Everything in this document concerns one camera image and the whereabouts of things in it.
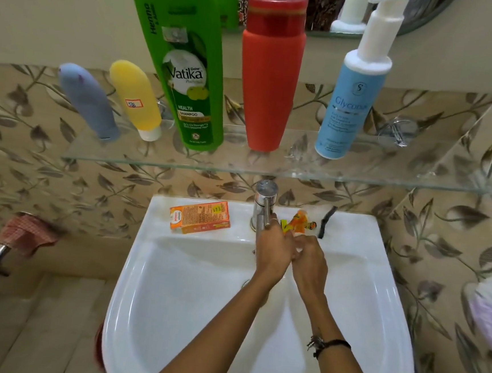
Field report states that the person's right hand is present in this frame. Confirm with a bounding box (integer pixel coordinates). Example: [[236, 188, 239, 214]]
[[287, 233, 333, 306]]

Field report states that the person's left hand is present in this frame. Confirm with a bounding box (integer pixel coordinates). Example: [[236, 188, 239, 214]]
[[250, 213, 301, 291]]

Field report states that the orange clear plastic packet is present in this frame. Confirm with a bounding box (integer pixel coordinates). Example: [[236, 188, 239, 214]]
[[279, 201, 339, 243]]

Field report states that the orange soap box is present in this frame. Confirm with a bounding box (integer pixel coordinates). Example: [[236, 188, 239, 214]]
[[167, 196, 234, 239]]

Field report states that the white wash basin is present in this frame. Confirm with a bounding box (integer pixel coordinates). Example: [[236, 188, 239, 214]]
[[98, 189, 429, 373]]

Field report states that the red shampoo bottle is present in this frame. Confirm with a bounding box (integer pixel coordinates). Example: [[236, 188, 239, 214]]
[[231, 0, 311, 157]]

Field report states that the blue white pump bottle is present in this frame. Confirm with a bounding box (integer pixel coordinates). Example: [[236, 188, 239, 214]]
[[313, 0, 412, 167]]

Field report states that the yellow squeeze tube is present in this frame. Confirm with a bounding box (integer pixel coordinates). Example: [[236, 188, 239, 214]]
[[103, 58, 169, 144]]

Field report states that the green shampoo pump bottle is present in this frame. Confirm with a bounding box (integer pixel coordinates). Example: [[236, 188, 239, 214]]
[[115, 0, 237, 154]]

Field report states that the grey-blue squeeze tube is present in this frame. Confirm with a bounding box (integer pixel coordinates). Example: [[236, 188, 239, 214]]
[[52, 61, 126, 143]]

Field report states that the person's right forearm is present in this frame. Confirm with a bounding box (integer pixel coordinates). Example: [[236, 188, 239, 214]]
[[296, 290, 391, 373]]

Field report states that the person's left forearm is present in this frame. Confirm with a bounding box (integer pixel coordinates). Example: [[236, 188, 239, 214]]
[[148, 266, 275, 373]]

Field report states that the chrome basin tap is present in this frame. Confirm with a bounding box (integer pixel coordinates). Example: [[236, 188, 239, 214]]
[[246, 177, 281, 258]]

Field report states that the pink checked cloth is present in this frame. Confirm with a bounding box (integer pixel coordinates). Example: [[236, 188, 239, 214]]
[[0, 210, 63, 261]]

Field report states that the black thread bracelet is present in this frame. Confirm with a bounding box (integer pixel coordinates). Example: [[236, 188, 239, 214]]
[[305, 333, 353, 363]]

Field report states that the glass wall shelf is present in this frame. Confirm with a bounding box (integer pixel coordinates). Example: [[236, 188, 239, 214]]
[[60, 106, 492, 199]]

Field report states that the chrome shelf bracket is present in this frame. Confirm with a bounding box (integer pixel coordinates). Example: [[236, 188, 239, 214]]
[[376, 113, 421, 150], [154, 99, 178, 132]]

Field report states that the rounded wall mirror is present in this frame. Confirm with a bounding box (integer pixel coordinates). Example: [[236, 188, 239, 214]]
[[207, 0, 459, 51]]

